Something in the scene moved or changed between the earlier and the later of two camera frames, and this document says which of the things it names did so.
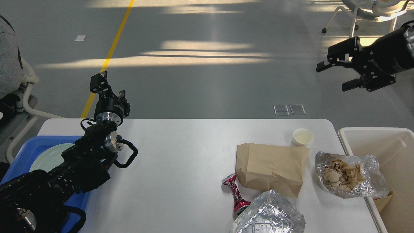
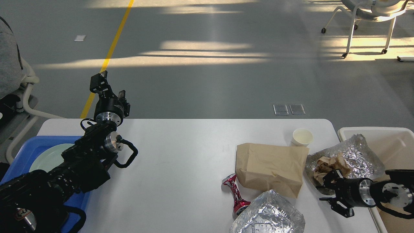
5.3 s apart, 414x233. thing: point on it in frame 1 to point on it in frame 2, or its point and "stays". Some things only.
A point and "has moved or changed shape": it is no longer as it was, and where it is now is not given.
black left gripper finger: x=126 y=105 stays
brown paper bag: x=279 y=169 stays
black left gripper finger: x=99 y=84 stays
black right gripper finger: x=341 y=54 to x=333 y=180
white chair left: x=16 y=75 stays
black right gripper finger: x=351 y=84 to x=345 y=212
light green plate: x=49 y=157 stays
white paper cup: x=302 y=136 stays
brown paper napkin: x=340 y=174 has moved or changed shape
